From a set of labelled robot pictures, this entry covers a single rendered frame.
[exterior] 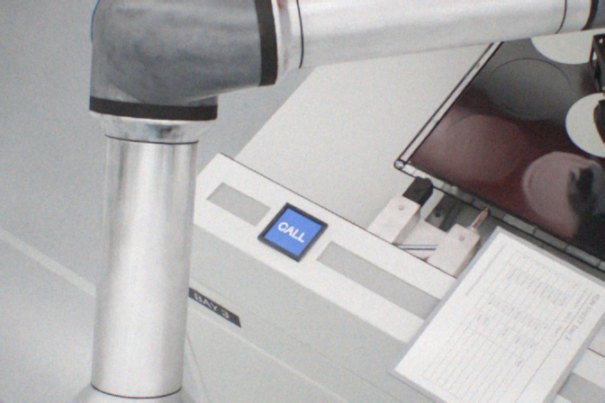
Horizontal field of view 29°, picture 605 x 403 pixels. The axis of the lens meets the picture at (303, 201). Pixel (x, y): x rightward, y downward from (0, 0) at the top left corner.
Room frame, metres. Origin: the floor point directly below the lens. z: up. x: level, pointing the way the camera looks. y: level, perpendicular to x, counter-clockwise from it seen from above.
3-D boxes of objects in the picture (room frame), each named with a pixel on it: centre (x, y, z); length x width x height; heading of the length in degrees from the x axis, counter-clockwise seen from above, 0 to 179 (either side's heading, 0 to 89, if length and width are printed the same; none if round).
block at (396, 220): (0.76, -0.09, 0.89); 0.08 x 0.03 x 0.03; 138
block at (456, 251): (0.70, -0.15, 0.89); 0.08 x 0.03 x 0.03; 138
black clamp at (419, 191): (0.80, -0.13, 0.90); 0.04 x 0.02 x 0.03; 138
